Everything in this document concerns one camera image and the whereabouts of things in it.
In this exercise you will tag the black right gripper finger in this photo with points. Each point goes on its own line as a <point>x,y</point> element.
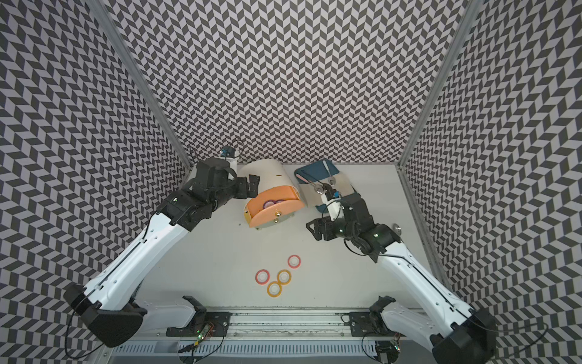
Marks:
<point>315,226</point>
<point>320,235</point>

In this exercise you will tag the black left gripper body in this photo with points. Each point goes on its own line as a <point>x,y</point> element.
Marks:
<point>239,189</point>

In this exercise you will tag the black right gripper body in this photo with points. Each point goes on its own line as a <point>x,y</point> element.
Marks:
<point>340,224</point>

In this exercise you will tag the yellow drawer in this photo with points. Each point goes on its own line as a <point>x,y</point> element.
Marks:
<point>248,218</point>

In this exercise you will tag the pink top drawer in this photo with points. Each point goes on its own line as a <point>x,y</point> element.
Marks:
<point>273,214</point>

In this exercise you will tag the white drawer cabinet shell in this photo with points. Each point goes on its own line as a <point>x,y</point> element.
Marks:
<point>274,183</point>

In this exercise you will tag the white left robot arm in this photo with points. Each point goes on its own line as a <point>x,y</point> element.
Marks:
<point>106,304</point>

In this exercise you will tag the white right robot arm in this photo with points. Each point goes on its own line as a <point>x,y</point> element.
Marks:
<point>452,330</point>

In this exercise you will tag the red tape roll upper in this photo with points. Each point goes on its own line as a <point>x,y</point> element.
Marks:
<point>294,261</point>

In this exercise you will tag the red tape roll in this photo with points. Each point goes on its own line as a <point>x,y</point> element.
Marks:
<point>294,261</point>
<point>262,277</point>

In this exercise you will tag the yellow tape roll upper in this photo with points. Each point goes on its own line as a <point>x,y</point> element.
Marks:
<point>284,277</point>

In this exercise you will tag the yellow tape roll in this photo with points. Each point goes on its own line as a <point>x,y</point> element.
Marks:
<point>274,289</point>
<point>284,277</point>

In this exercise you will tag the red tape roll left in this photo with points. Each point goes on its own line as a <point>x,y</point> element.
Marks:
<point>262,277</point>

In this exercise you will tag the yellow tape roll lower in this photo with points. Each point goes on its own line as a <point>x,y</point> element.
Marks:
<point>274,289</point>

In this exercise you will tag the beige cloth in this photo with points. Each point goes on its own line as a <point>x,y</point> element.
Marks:
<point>313,193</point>

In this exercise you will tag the teal tray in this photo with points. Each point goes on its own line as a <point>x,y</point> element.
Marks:
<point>317,170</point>

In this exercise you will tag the steel spoon on table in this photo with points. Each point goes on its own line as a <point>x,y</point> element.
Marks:
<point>397,229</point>

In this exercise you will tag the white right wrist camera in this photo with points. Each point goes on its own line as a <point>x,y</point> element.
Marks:
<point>332,205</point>

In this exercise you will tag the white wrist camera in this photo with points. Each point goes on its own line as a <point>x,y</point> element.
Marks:
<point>332,205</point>
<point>229,152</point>

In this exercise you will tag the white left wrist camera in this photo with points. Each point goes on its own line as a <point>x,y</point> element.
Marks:
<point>229,152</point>

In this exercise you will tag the pink handled spoon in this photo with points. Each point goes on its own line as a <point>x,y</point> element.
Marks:
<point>317,187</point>

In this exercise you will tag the dark handled spoon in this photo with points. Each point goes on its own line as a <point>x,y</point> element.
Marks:
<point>323,183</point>

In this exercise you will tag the white handled spoon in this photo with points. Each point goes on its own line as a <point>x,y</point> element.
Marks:
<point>331,178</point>

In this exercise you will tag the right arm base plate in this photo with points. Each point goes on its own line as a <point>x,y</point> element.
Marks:
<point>363,324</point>

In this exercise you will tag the aluminium front rail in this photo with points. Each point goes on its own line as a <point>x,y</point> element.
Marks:
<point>257,334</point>

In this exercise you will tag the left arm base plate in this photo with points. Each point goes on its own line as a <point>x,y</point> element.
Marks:
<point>219,322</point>

